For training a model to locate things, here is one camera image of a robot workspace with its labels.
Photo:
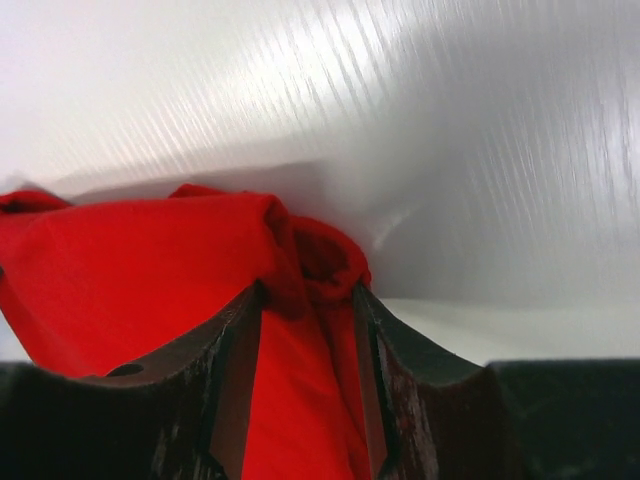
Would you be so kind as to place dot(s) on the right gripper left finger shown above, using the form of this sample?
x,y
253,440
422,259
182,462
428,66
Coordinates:
x,y
179,412

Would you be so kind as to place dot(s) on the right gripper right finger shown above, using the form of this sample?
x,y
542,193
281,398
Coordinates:
x,y
430,414

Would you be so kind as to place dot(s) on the red t shirt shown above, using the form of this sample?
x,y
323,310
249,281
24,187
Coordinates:
x,y
88,288

